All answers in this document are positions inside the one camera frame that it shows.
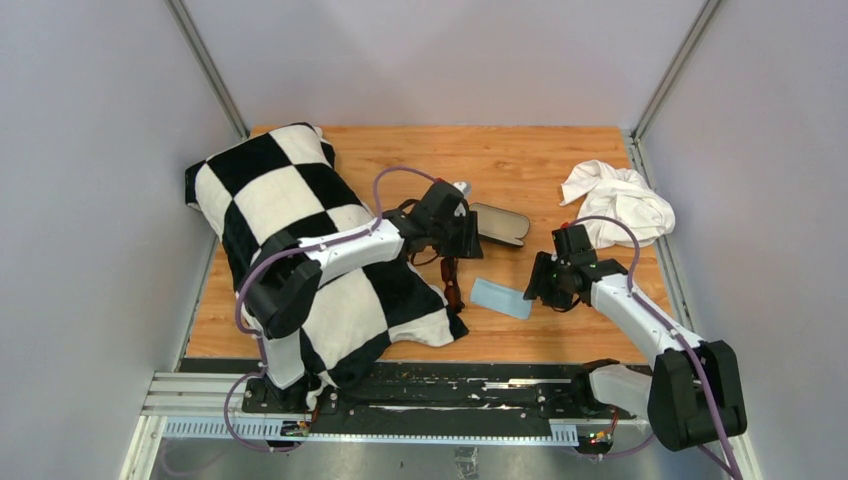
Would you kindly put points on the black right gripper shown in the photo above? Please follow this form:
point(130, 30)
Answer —
point(545, 262)

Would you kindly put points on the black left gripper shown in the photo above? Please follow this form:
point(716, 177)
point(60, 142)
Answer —
point(468, 245)

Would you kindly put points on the tortoiseshell brown sunglasses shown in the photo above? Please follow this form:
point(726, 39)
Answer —
point(452, 291)

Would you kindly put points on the black glasses case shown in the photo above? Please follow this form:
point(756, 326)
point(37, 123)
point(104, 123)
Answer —
point(501, 226)

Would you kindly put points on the light blue cleaning cloth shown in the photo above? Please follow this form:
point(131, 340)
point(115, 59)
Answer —
point(501, 299)

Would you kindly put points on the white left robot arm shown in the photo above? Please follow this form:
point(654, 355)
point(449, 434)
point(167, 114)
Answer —
point(277, 294)

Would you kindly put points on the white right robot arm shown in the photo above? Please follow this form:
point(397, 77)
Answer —
point(692, 394)

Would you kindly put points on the crumpled white cloth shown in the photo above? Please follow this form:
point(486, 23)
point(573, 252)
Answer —
point(618, 205)

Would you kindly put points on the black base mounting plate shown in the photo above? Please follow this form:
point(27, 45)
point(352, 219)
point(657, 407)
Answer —
point(440, 400)

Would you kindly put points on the black white checkered pillow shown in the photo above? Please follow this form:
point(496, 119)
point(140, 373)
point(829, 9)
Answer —
point(286, 180)

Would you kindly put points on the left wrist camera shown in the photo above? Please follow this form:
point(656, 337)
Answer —
point(463, 187)

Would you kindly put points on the aluminium frame rail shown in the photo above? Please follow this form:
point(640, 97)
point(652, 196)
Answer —
point(199, 403)

